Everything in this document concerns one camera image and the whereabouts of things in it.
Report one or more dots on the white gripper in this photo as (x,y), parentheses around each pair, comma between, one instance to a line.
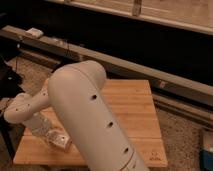
(39,126)

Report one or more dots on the clear labelled plastic bottle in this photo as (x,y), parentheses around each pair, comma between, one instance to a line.
(62,141)

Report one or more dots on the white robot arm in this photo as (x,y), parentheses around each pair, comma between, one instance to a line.
(74,93)

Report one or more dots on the black stand on left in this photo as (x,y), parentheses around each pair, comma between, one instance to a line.
(10,82)

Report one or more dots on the small white box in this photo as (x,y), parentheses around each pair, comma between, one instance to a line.
(34,32)

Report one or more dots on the blue and white container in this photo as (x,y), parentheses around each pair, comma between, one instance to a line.
(206,153)

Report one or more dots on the light wooden shelf ledge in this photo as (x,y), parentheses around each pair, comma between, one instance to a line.
(193,15)

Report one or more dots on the long grey rail beam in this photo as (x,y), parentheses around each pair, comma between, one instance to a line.
(192,90)

